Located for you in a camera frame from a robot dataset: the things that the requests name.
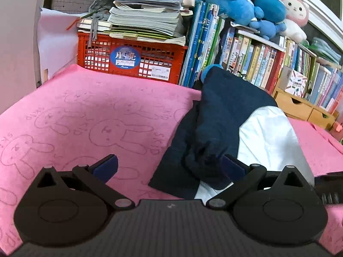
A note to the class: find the pink rabbit print blanket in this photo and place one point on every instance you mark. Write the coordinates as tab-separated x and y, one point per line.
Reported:
80	107

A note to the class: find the white foam board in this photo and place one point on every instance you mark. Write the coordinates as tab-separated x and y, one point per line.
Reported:
56	37

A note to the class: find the blue plush ball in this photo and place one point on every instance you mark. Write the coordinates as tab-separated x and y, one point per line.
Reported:
207	71

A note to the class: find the pink rabbit plush toy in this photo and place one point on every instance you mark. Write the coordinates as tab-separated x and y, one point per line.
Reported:
294	8

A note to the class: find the stack of green folders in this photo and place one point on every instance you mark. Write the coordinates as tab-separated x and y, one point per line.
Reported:
325	50

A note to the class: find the grey cloth strip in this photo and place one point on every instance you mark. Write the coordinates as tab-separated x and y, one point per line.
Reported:
103	1

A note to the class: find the grey grid board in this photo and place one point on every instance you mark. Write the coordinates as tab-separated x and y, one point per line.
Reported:
67	2

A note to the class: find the red plastic crate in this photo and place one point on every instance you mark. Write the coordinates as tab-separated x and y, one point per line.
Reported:
93	48

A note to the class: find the wooden drawer box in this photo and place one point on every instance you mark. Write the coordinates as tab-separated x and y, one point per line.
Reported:
294	107

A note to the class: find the white colourful printed box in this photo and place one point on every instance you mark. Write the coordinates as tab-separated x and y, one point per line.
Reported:
293	83

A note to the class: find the row of colourful shelf books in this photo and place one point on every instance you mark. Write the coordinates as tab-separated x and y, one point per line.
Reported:
300	56
329	91
254	59

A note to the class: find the blue plush toy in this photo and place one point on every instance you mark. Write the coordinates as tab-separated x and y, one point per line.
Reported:
230	2
270	5

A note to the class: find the row of tall thin blue books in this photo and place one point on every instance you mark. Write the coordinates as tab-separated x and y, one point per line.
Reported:
201	45

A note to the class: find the stack of books and papers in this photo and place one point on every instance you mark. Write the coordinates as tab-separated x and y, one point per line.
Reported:
144	18

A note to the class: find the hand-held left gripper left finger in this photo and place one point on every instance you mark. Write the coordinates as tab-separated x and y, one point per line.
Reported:
107	166

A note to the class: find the navy white red striped jacket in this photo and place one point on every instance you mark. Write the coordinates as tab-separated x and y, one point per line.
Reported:
222	107

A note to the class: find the small pink plastic object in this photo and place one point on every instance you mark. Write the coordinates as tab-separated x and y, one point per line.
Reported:
337	129

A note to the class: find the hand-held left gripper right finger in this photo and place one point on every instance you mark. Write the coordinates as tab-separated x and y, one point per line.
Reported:
233	167

